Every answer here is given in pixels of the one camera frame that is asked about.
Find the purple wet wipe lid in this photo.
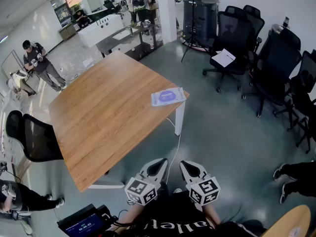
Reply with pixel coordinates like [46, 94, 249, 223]
[158, 90, 175, 102]

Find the white cable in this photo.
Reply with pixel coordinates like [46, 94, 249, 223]
[165, 117, 182, 185]

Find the white wet wipe pack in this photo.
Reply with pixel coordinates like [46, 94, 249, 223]
[151, 87, 187, 108]

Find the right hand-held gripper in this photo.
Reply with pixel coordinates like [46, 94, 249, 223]
[180, 160, 221, 206]

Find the person's black printed shirt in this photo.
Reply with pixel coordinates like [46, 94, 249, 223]
[108, 184, 269, 237]

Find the person's right forearm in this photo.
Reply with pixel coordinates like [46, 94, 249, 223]
[201, 203, 222, 228]

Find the white paper sheet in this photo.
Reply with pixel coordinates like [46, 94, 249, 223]
[211, 48, 237, 68]

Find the black glass table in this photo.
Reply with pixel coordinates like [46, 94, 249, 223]
[95, 23, 164, 62]

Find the black mesh office chair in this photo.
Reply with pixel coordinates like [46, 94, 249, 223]
[5, 110, 64, 163]

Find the person's left forearm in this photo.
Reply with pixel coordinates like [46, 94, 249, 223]
[114, 202, 145, 231]

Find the white legged robot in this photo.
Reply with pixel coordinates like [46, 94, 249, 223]
[6, 69, 37, 97]

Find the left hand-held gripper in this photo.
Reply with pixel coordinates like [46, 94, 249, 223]
[124, 158, 169, 206]

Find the black tripod stand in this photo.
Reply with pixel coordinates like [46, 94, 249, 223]
[180, 0, 211, 63]

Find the white counter block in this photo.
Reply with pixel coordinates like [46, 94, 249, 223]
[77, 14, 124, 48]

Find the black screen device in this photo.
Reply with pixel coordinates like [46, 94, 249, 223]
[56, 203, 118, 237]

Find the white table leg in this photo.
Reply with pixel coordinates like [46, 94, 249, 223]
[86, 175, 126, 190]
[174, 100, 186, 136]

